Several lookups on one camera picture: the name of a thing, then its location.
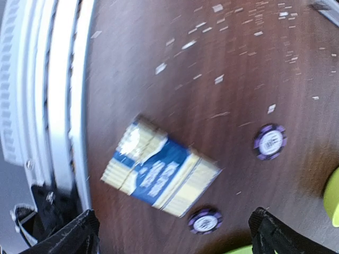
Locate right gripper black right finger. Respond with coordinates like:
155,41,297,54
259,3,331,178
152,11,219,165
248,207,334,254

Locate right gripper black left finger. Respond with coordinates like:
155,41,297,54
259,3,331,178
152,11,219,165
18,208,100,254

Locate purple 500 poker chip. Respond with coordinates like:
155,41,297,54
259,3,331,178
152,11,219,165
253,123,287,160
188,207,222,235

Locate blue gold card box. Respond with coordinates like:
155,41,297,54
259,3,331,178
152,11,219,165
101,116,221,217

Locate aluminium poker case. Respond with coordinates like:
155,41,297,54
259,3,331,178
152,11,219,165
311,0,338,23

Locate green plate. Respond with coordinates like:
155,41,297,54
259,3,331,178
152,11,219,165
323,168,339,228

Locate front aluminium rail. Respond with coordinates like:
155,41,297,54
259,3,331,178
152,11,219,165
1,1,95,210

